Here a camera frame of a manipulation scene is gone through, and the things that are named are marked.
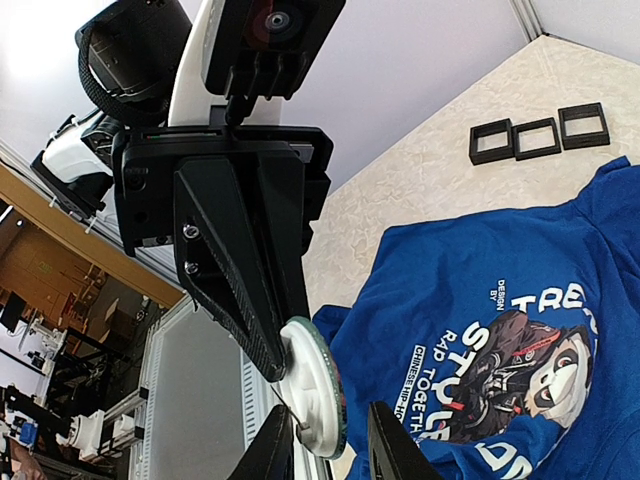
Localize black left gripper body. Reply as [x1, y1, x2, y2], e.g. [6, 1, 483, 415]
[112, 125, 334, 257]

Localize left aluminium corner post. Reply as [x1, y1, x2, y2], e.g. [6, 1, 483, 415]
[509, 0, 549, 41]

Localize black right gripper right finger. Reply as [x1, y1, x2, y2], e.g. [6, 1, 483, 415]
[368, 401, 442, 480]

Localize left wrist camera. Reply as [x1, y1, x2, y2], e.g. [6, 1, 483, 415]
[167, 0, 347, 127]

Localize aluminium front rail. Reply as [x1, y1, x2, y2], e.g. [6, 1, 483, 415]
[99, 294, 331, 480]

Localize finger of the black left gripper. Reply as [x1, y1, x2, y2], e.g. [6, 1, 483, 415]
[173, 152, 308, 330]
[174, 174, 286, 382]

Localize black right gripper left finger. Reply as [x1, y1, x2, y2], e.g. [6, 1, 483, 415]
[228, 404, 293, 480]

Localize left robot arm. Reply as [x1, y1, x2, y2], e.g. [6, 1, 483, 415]
[32, 1, 344, 382]

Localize blue printed t-shirt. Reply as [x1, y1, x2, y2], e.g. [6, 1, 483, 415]
[314, 157, 639, 479]

